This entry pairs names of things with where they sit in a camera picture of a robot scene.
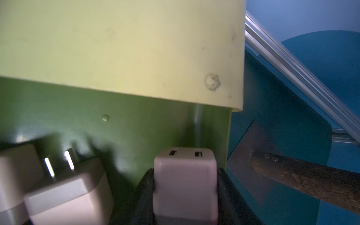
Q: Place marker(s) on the dark metal tree base plate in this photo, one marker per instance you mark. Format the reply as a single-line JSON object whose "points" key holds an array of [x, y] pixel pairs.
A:
{"points": [[240, 161]]}

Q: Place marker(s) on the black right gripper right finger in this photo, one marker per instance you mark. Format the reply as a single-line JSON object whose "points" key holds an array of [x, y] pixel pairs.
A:
{"points": [[232, 208]]}

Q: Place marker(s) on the pink plug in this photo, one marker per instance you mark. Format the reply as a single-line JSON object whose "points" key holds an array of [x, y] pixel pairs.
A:
{"points": [[78, 195], [185, 187], [21, 170]]}

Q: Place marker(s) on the brown tree trunk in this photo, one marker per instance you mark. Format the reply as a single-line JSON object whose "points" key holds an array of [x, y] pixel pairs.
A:
{"points": [[335, 186]]}

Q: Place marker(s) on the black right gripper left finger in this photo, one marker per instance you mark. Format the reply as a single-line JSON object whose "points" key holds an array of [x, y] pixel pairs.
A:
{"points": [[142, 201]]}

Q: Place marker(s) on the green drawer cabinet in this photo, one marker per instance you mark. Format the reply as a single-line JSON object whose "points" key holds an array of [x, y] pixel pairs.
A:
{"points": [[120, 81]]}

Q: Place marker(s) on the aluminium frame rail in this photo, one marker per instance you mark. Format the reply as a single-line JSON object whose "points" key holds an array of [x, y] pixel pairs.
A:
{"points": [[294, 71]]}

